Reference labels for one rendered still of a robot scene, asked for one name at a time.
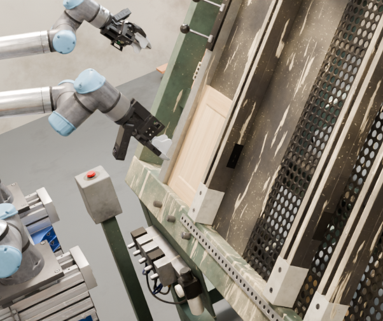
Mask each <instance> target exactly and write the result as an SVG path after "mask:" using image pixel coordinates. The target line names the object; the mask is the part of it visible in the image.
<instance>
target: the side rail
mask: <svg viewBox="0 0 383 321"><path fill-rule="evenodd" d="M208 1H211V2H214V3H216V4H219V5H221V4H222V2H223V0H208ZM219 9H220V8H218V7H216V6H213V5H211V4H209V3H206V2H203V1H200V2H198V3H195V2H193V1H192V0H191V3H190V6H189V8H188V11H187V13H186V16H185V19H184V22H183V23H184V24H188V25H189V26H190V29H191V30H193V31H196V32H199V33H201V34H204V35H206V36H209V35H210V33H211V30H212V27H213V25H214V22H215V20H216V17H217V15H218V12H219ZM207 40H208V39H206V38H203V37H201V36H199V35H196V34H194V33H191V32H189V33H187V34H183V33H182V32H181V31H180V32H179V35H178V38H177V40H176V44H175V45H174V49H173V51H172V54H171V57H170V59H169V62H168V65H167V67H166V70H165V73H164V76H163V78H162V81H161V83H160V86H159V88H158V92H157V94H156V97H155V100H154V102H153V105H152V107H151V110H150V113H151V114H152V115H153V116H154V117H156V118H157V119H158V120H159V121H160V122H161V123H162V124H163V125H164V126H165V128H164V129H163V130H162V131H161V132H160V133H158V134H157V137H159V136H161V135H163V134H165V135H166V136H167V137H168V139H171V140H172V137H173V135H174V132H175V130H176V127H177V124H178V122H179V119H180V116H181V114H182V111H183V108H182V107H181V106H180V103H181V100H182V98H183V95H184V93H185V90H186V88H189V89H191V88H192V85H193V82H194V79H193V76H194V74H195V72H196V69H197V66H198V64H199V62H202V59H203V56H204V54H205V50H206V48H205V46H206V43H207ZM134 155H135V156H136V157H137V158H138V159H139V160H141V161H146V162H151V163H154V164H159V165H162V163H163V161H164V160H162V159H161V158H160V157H158V156H157V155H156V154H154V153H153V152H152V151H151V150H150V149H149V148H148V147H146V146H143V145H142V144H141V143H140V142H138V145H137V148H136V151H135V153H134Z"/></svg>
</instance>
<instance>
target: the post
mask: <svg viewBox="0 0 383 321"><path fill-rule="evenodd" d="M101 226H102V229H103V231H104V234H105V236H106V239H107V241H108V245H109V247H110V250H111V253H112V254H113V258H114V260H115V263H116V266H117V268H118V271H119V274H120V276H121V278H122V282H123V284H124V287H125V290H126V292H127V295H128V297H129V300H130V303H131V305H132V308H133V310H134V313H135V316H136V319H137V321H153V317H152V316H151V312H150V309H149V307H148V304H147V302H146V298H145V296H144V293H143V290H142V288H141V285H140V283H139V279H138V277H137V274H136V271H135V269H134V265H133V263H132V260H131V258H130V255H129V252H128V250H127V246H126V244H125V241H124V238H123V236H122V233H121V230H120V227H119V225H118V222H117V219H116V217H112V218H110V219H108V220H105V221H103V222H101Z"/></svg>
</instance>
